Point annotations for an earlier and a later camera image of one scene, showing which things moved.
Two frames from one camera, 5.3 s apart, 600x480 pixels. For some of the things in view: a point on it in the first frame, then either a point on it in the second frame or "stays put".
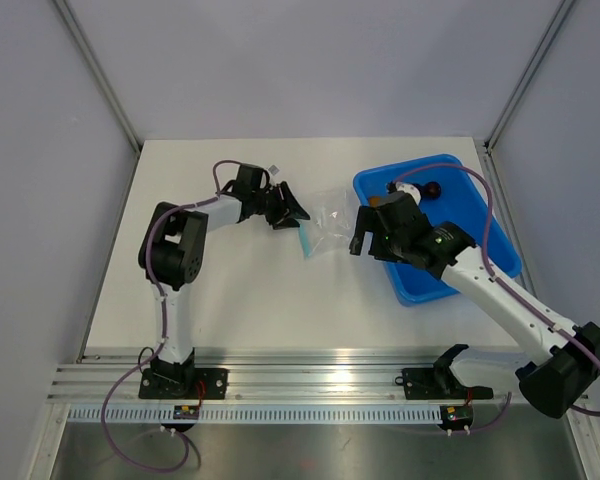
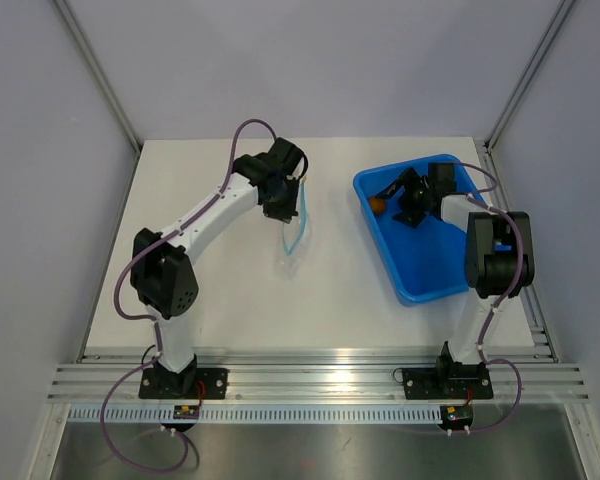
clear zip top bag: x=329 y=223 to x=296 y=236
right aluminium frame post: x=528 y=73 stays put
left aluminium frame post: x=99 y=73 stays put
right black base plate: x=438 y=383 stays put
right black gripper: x=366 y=221 to x=411 y=180
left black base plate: x=208 y=383 stays put
